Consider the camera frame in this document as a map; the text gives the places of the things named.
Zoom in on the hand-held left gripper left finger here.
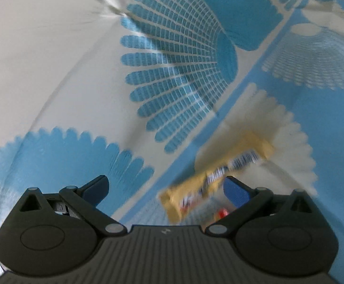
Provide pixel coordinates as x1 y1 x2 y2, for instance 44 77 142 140
21 175 128 235

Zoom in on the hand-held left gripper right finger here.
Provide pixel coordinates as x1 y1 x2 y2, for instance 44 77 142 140
204 176 317 235

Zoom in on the yellow snack packet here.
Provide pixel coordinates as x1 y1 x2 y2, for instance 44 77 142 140
158 131 275 225

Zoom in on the blue white printed cloth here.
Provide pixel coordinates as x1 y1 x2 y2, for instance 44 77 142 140
0 0 344 275

